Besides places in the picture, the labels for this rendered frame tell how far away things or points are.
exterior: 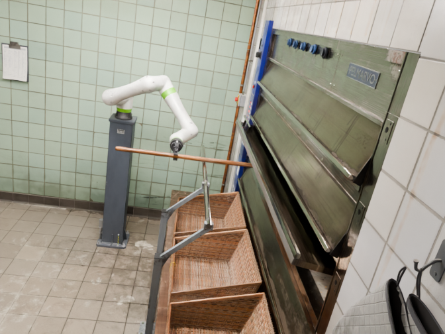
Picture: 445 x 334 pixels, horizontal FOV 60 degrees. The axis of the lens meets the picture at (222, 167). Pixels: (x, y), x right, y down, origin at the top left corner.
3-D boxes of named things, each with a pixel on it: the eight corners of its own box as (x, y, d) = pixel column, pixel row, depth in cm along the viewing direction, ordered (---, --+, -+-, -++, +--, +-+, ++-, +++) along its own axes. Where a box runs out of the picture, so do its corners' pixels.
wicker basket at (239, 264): (240, 262, 265) (248, 227, 256) (253, 323, 213) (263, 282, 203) (169, 256, 259) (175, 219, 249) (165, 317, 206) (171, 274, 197)
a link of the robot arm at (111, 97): (96, 91, 300) (146, 73, 272) (111, 90, 314) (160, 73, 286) (100, 108, 302) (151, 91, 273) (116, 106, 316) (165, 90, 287)
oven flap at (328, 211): (254, 119, 292) (268, 96, 287) (335, 257, 126) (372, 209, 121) (249, 116, 291) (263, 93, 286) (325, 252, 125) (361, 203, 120)
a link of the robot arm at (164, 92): (148, 81, 293) (157, 71, 287) (159, 81, 304) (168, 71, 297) (160, 101, 292) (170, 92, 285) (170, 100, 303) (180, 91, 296)
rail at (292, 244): (236, 119, 292) (238, 120, 292) (293, 258, 126) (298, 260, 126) (237, 116, 291) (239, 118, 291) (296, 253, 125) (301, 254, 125)
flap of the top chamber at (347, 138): (261, 85, 283) (276, 60, 278) (358, 185, 117) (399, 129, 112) (256, 82, 282) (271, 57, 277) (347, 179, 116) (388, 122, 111)
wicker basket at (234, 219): (233, 221, 319) (240, 191, 310) (240, 261, 267) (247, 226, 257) (175, 213, 314) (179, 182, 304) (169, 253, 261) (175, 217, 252)
